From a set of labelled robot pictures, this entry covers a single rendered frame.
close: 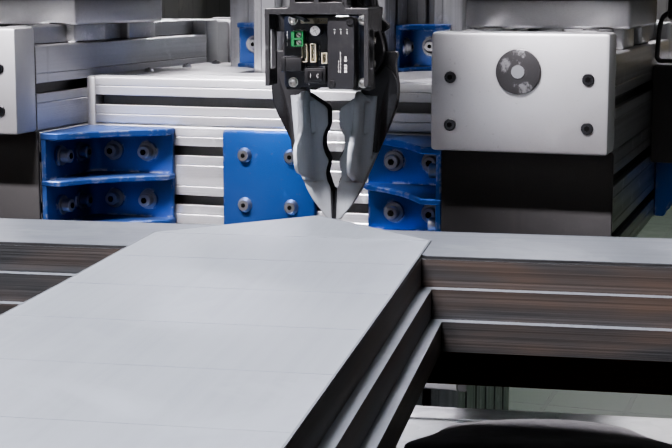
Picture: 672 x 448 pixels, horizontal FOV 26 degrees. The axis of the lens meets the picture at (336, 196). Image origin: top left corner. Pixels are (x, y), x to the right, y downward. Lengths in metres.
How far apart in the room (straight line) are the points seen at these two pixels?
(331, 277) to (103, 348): 0.19
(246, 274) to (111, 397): 0.25
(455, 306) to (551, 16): 0.40
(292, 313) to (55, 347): 0.12
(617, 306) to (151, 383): 0.35
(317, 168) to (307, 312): 0.34
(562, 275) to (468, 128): 0.27
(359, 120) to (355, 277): 0.24
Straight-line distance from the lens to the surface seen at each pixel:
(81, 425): 0.54
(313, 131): 1.04
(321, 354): 0.63
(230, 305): 0.73
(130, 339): 0.66
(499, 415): 1.21
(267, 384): 0.58
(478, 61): 1.10
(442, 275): 0.86
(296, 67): 0.98
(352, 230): 0.95
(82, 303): 0.74
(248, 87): 1.29
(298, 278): 0.79
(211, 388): 0.58
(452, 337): 0.86
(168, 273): 0.81
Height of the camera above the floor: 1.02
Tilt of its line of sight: 8 degrees down
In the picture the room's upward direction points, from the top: straight up
